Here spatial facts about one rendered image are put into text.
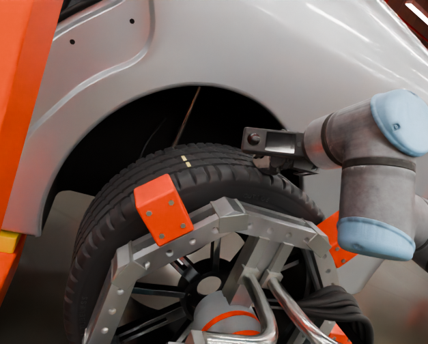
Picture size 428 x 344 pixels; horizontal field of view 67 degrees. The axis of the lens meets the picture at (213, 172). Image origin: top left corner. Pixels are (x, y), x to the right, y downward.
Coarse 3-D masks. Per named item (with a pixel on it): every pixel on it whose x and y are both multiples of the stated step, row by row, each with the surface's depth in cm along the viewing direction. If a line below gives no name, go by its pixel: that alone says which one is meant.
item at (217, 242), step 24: (216, 240) 72; (192, 264) 73; (216, 264) 74; (288, 264) 80; (144, 288) 71; (168, 288) 74; (192, 288) 80; (288, 288) 90; (144, 312) 96; (168, 312) 75; (192, 312) 80; (120, 336) 74; (144, 336) 87; (168, 336) 92
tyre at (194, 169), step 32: (160, 160) 74; (192, 160) 72; (224, 160) 72; (128, 192) 66; (192, 192) 63; (224, 192) 65; (256, 192) 67; (288, 192) 70; (96, 224) 67; (128, 224) 62; (96, 256) 62; (96, 288) 65; (64, 320) 67
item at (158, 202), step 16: (160, 176) 59; (144, 192) 55; (160, 192) 53; (176, 192) 53; (144, 208) 52; (160, 208) 53; (176, 208) 54; (160, 224) 54; (176, 224) 55; (160, 240) 55
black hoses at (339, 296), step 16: (336, 288) 64; (304, 304) 62; (320, 304) 61; (336, 304) 60; (352, 304) 60; (336, 320) 58; (352, 320) 58; (368, 320) 58; (352, 336) 63; (368, 336) 60
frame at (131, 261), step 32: (192, 224) 61; (224, 224) 58; (256, 224) 60; (288, 224) 63; (128, 256) 57; (160, 256) 57; (320, 256) 67; (128, 288) 57; (320, 288) 77; (96, 320) 58; (320, 320) 76
